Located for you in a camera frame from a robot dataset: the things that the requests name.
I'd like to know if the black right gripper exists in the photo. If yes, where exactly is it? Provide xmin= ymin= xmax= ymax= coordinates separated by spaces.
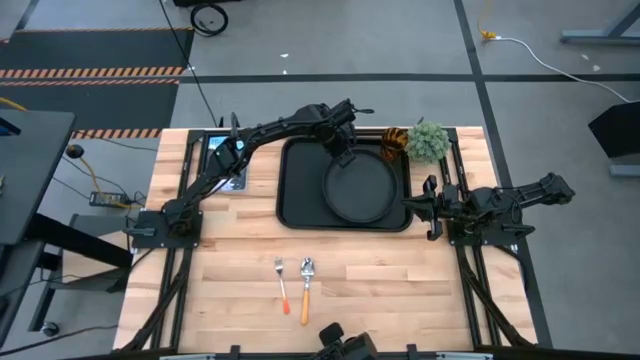
xmin=401 ymin=174 xmax=464 ymax=242

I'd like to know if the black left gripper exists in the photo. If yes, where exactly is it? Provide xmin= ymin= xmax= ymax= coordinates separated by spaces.
xmin=325 ymin=128 xmax=358 ymax=169

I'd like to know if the black round plate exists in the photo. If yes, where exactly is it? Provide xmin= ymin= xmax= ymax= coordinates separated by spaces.
xmin=321 ymin=147 xmax=400 ymax=225

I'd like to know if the amber glass cup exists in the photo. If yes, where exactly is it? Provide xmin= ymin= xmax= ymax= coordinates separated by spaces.
xmin=381 ymin=126 xmax=410 ymax=162

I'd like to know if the spoon with yellow handle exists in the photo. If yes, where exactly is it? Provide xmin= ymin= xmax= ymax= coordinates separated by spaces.
xmin=299 ymin=257 xmax=316 ymax=328

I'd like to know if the fork with orange handle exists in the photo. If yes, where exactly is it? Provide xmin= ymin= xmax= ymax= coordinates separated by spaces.
xmin=273 ymin=256 xmax=292 ymax=316

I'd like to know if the black rectangular tray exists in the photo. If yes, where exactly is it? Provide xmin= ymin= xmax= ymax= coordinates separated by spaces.
xmin=275 ymin=135 xmax=414 ymax=233

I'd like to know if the green artificial plant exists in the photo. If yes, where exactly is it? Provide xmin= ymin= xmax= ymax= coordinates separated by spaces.
xmin=404 ymin=122 xmax=452 ymax=164

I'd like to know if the black angled panel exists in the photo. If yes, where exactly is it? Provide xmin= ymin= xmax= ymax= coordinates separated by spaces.
xmin=587 ymin=99 xmax=640 ymax=159

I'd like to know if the grey metal table leg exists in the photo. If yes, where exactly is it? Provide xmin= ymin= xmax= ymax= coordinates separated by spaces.
xmin=559 ymin=0 xmax=640 ymax=47

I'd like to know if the black power adapter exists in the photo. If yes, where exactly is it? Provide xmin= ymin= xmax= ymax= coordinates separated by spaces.
xmin=88 ymin=190 xmax=127 ymax=208

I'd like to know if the black hazard-striped floor mat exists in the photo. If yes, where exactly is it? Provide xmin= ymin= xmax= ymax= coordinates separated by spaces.
xmin=0 ymin=27 xmax=196 ymax=140

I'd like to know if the black desk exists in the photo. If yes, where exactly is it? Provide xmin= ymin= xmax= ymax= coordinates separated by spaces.
xmin=0 ymin=108 xmax=135 ymax=337

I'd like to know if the black aluminium frame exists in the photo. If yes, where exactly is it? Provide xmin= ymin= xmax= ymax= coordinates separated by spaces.
xmin=119 ymin=126 xmax=554 ymax=360

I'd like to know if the yellow cable plug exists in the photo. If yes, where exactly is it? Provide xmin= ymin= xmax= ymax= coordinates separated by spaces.
xmin=477 ymin=0 xmax=500 ymax=41

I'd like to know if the white floor cable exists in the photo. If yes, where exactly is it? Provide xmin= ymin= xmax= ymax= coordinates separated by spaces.
xmin=494 ymin=35 xmax=631 ymax=104

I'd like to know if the long black floor cable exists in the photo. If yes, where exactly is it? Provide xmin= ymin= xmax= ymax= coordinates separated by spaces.
xmin=158 ymin=0 xmax=220 ymax=127

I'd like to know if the coiled black cable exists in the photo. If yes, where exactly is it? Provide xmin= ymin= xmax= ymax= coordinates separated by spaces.
xmin=189 ymin=2 xmax=230 ymax=38

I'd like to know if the yellow floor cable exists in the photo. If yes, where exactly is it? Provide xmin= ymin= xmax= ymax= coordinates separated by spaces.
xmin=79 ymin=157 xmax=132 ymax=209

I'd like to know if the thin black floor cable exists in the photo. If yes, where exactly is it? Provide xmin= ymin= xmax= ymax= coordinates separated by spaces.
xmin=0 ymin=324 xmax=120 ymax=357

